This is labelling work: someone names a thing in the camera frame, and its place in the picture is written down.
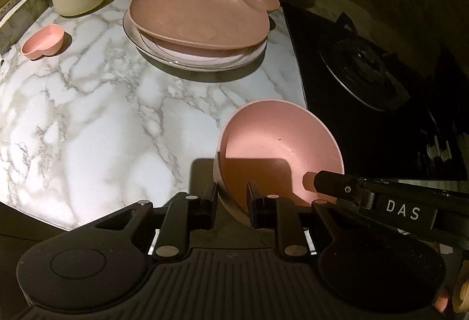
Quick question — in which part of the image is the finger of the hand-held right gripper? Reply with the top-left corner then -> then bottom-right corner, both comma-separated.
313,169 -> 369,202

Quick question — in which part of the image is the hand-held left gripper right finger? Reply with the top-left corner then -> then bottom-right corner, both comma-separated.
246,181 -> 398,263

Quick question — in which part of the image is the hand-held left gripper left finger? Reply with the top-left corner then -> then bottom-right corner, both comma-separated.
73,181 -> 220,263

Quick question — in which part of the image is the pink bowl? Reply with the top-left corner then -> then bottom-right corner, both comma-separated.
216,99 -> 345,229

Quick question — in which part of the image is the large white plate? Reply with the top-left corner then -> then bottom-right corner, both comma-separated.
123,10 -> 272,72

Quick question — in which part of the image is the small white plate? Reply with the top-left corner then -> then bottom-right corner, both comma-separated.
138,28 -> 267,62

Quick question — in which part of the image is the pink bear-shaped plate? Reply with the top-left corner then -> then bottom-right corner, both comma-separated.
128,0 -> 281,49

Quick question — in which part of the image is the small pink heart-shaped dish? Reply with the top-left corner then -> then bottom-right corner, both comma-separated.
21,23 -> 66,60

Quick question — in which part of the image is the person's right hand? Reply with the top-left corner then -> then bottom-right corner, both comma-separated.
434,281 -> 469,314

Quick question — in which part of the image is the black gas stove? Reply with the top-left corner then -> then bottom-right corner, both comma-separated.
282,3 -> 469,181

